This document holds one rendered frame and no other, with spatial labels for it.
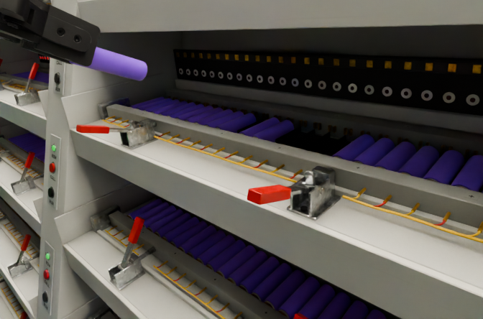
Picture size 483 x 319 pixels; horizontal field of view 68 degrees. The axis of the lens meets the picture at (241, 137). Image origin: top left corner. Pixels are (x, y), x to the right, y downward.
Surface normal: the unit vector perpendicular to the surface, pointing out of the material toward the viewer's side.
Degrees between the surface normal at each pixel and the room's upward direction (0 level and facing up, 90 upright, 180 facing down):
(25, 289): 18
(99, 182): 90
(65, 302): 90
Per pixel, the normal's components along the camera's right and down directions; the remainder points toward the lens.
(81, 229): 0.73, 0.18
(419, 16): -0.68, 0.32
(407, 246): -0.09, -0.93
